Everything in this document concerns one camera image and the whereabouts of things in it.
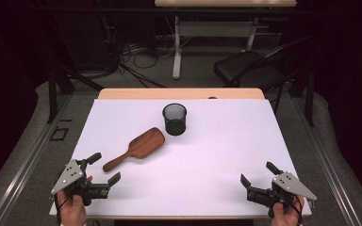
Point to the black metal stand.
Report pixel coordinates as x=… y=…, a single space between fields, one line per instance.
x=309 y=100
x=52 y=94

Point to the black mesh pen cup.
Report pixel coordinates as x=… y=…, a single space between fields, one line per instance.
x=174 y=125

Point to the person's left hand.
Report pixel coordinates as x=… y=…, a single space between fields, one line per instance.
x=73 y=212

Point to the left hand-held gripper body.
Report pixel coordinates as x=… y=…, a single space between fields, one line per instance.
x=70 y=177

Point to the white foam board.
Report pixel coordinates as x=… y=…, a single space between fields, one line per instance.
x=201 y=163

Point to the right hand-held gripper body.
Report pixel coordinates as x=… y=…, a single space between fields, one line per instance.
x=287 y=185

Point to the light wooden table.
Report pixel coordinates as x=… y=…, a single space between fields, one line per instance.
x=169 y=93

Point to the brown wooden hairbrush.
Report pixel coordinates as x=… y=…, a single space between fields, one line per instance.
x=146 y=142

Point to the person's right hand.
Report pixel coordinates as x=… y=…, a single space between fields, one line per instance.
x=287 y=216

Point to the black folding chair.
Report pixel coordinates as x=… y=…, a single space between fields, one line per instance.
x=248 y=67

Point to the white-framed desk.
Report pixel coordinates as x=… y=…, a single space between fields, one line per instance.
x=213 y=29

